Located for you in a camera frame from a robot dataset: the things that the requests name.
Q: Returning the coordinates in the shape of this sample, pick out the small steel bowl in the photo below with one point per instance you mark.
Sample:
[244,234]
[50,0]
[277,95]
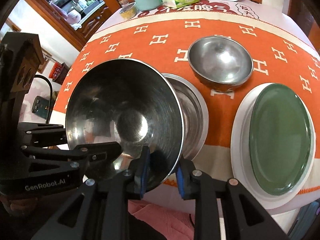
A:
[220,60]

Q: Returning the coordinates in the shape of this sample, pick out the small glass jar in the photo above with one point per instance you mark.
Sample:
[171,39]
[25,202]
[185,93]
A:
[123,3]

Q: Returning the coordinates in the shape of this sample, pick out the yellow jar with foil lid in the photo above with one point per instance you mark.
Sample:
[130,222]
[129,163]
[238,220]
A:
[128,12]

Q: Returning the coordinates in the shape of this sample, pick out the large steel bowl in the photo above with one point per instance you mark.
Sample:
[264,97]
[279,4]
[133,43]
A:
[192,120]

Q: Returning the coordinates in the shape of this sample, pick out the pink rice cooker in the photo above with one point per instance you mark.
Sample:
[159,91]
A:
[72,17]

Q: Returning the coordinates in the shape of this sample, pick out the red basket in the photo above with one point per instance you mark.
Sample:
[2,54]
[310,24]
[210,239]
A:
[57,72]

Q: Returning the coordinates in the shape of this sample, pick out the green plate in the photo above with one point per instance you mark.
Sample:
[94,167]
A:
[280,142]

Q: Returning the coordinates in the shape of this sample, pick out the green electronic device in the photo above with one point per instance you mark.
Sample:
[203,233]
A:
[41,107]

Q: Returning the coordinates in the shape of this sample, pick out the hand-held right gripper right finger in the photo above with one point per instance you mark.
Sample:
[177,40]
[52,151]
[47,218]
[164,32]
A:
[180,182]

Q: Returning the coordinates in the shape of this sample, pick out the pink steel bowl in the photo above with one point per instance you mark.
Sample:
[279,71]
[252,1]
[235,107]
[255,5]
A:
[112,100]

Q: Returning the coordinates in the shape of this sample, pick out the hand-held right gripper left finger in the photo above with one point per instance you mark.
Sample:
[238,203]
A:
[145,172]

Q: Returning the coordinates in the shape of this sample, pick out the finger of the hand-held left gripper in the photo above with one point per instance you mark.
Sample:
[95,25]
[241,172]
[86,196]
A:
[100,151]
[47,133]

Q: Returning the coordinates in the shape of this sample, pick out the orange patterned tablecloth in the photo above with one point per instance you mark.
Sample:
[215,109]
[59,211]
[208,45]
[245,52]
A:
[155,62]

